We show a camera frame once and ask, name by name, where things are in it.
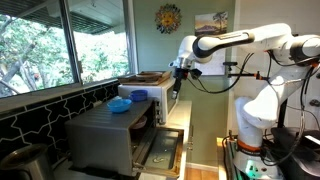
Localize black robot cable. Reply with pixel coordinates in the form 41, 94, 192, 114
185, 52, 255, 95

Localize dark wooden plate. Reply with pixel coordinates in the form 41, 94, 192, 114
134, 70, 165, 80

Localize metal oven rack tray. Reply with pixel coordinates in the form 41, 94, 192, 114
130, 123, 155, 158

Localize wooden serving tray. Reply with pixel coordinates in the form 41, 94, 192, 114
117, 70, 173, 87

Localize window frame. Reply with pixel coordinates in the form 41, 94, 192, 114
0, 0, 140, 101

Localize purple plastic bowl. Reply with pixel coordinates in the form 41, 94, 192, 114
131, 115, 149, 131

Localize light blue plastic bowl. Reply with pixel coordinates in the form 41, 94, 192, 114
106, 98, 133, 115

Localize colourful sun wall ornament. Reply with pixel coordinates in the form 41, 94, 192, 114
154, 3, 183, 35

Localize black wall plug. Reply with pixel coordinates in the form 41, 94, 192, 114
308, 98, 320, 108

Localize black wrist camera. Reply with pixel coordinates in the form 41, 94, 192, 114
188, 67, 203, 81

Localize dark blue plastic bowl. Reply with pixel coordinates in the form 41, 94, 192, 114
128, 89, 149, 103

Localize grey laptop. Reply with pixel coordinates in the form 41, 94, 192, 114
270, 127, 320, 178

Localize black camera stand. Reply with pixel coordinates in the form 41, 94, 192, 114
222, 60, 288, 129

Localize silver toaster oven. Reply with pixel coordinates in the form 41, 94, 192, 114
64, 97, 158, 178

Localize metal pot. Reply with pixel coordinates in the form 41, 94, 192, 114
0, 143, 55, 180

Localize wall calendar with landscape photo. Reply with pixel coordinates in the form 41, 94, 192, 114
194, 11, 230, 77

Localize white microwave oven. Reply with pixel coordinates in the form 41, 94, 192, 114
117, 78, 180, 126

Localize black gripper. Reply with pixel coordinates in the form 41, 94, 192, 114
170, 67, 189, 101

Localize black electronics box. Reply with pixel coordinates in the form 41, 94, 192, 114
299, 131, 320, 150

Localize glass toaster oven door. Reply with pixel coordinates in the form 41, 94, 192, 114
132, 127, 186, 178

